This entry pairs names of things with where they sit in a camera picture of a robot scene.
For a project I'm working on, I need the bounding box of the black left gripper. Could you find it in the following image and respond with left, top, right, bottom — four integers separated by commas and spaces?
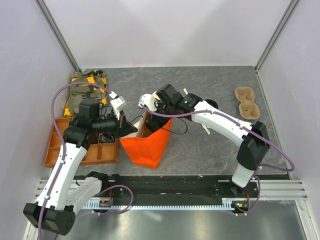
92, 109, 138, 140

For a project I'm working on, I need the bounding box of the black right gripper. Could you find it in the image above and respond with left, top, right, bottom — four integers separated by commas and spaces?
146, 97, 176, 133

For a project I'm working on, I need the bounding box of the orange paper bag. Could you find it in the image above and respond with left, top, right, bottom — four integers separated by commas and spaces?
120, 111, 174, 169

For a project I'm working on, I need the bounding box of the brown paper coffee cup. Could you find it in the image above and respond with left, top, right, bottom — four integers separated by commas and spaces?
142, 125, 154, 138

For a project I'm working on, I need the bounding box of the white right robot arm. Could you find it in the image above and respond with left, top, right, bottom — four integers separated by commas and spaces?
138, 83, 270, 197

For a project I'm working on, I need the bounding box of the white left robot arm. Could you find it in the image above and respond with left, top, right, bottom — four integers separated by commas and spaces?
23, 96, 137, 236

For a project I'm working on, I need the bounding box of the orange wooden compartment tray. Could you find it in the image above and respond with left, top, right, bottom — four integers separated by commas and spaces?
44, 126, 119, 168

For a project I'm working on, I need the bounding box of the stack of black lids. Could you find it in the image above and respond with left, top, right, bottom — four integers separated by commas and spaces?
205, 99, 219, 109

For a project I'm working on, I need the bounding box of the camouflage folded cloth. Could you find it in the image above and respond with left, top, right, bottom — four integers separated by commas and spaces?
63, 69, 109, 117

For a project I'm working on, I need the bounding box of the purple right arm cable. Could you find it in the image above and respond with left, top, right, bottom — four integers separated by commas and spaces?
138, 103, 296, 217

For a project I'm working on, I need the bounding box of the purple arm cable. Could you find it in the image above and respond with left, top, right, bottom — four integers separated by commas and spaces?
37, 81, 135, 240
138, 103, 296, 217

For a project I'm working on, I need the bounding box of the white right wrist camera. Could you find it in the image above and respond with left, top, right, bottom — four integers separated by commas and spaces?
138, 94, 158, 112

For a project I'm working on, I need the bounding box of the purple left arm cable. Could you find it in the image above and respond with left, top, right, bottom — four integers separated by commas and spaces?
37, 81, 135, 240

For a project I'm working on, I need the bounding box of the aluminium cable duct rail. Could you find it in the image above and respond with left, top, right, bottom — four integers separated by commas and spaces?
82, 198, 246, 211

